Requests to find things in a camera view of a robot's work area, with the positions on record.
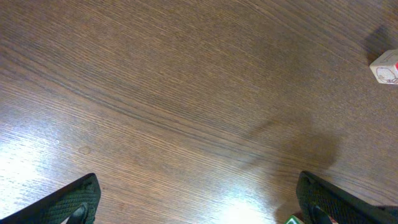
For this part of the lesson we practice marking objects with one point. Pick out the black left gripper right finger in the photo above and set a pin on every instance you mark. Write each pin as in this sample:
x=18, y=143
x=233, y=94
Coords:
x=322, y=202

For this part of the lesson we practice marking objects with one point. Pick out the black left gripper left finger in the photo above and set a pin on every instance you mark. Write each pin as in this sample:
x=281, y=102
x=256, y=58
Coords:
x=76, y=202

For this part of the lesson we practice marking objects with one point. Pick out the wooden block green R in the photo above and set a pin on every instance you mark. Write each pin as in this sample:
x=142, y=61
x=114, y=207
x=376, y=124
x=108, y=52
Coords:
x=293, y=220

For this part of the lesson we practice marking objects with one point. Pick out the wooden block red V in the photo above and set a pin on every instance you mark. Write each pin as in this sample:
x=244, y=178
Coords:
x=384, y=68

